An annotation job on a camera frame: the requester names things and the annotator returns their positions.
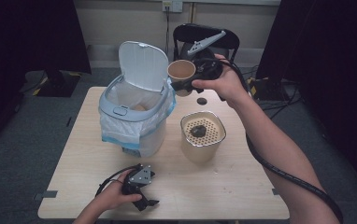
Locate person's right hand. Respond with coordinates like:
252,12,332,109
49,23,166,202
191,54,250,107

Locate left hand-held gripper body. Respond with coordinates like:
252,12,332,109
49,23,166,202
121,163,156,203

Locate white grey lidded trash bin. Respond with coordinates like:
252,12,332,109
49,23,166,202
97,40,178,159

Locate black curtain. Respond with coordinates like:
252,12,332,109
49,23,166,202
255,0,357,200
0,0,93,157

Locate white blue-edged trash bag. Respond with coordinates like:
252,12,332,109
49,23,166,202
98,77,178,151

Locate person's left hand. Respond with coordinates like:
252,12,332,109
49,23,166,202
87,169,144,217

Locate black folding chair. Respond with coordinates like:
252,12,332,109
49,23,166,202
172,22,240,64

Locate black stand base yellow tape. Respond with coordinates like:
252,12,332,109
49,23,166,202
36,69,82,98
247,77,293,102

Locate dark wet tea residue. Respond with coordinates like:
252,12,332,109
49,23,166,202
190,124,208,138

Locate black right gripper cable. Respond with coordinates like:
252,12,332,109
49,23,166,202
224,60,345,224

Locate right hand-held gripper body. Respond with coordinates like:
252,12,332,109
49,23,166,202
186,30,227,82

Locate black wall socket cable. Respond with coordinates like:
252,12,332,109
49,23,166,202
164,8,172,58

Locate white wall socket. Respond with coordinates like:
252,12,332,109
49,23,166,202
162,0,184,13

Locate brown paper cup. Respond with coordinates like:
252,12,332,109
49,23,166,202
166,59,197,98

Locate black floor cables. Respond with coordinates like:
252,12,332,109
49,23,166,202
241,64,303,120

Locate beige container with strainer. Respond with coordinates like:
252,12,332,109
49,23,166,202
179,110,227,164

